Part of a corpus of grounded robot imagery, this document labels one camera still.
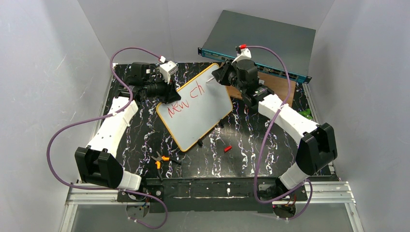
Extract yellow-framed whiteboard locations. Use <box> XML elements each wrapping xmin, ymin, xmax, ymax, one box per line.
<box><xmin>156</xmin><ymin>63</ymin><xmax>233</xmax><ymax>152</ymax></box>

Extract red marker cap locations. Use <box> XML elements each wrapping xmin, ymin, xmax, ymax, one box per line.
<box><xmin>224</xmin><ymin>146</ymin><xmax>232</xmax><ymax>153</ymax></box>

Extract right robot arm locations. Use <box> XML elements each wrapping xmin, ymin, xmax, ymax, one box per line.
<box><xmin>212</xmin><ymin>59</ymin><xmax>337</xmax><ymax>202</ymax></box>

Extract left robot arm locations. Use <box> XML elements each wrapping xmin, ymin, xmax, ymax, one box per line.
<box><xmin>74</xmin><ymin>61</ymin><xmax>181</xmax><ymax>190</ymax></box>

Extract wooden board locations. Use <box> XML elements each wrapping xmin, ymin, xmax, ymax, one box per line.
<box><xmin>226</xmin><ymin>72</ymin><xmax>297</xmax><ymax>107</ymax></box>

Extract green and white tool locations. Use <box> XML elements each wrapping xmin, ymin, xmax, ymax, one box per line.
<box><xmin>299</xmin><ymin>108</ymin><xmax>314</xmax><ymax>120</ymax></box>

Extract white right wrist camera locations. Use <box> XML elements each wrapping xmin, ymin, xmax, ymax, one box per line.
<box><xmin>233</xmin><ymin>48</ymin><xmax>251</xmax><ymax>62</ymax></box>

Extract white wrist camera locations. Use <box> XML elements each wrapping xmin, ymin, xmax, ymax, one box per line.
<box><xmin>159</xmin><ymin>61</ymin><xmax>178</xmax><ymax>84</ymax></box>
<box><xmin>233</xmin><ymin>48</ymin><xmax>251</xmax><ymax>62</ymax></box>

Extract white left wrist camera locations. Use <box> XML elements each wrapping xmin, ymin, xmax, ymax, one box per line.
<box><xmin>159</xmin><ymin>61</ymin><xmax>178</xmax><ymax>84</ymax></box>

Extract grey network switch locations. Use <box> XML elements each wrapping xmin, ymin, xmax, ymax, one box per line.
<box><xmin>198</xmin><ymin>10</ymin><xmax>316</xmax><ymax>84</ymax></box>

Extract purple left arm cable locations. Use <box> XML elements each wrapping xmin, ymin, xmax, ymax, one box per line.
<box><xmin>46</xmin><ymin>47</ymin><xmax>169</xmax><ymax>230</ymax></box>

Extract orange-handled pliers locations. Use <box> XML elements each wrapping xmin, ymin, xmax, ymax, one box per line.
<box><xmin>151</xmin><ymin>152</ymin><xmax>181</xmax><ymax>182</ymax></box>

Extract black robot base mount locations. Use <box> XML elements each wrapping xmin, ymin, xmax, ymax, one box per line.
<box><xmin>117</xmin><ymin>176</ymin><xmax>337</xmax><ymax>214</ymax></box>

